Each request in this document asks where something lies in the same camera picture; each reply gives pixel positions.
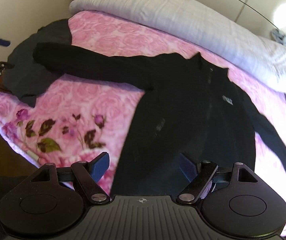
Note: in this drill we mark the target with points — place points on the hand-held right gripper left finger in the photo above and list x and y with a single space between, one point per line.
100 166

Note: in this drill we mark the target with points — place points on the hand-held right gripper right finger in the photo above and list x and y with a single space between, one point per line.
188 167

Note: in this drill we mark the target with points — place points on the black jacket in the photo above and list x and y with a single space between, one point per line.
195 110

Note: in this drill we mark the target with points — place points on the dark teal garment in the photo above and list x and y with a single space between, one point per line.
28 62

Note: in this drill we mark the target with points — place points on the pink floral blanket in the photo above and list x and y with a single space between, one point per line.
95 100

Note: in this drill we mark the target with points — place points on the blue white patterned cloth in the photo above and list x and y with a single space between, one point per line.
281 37

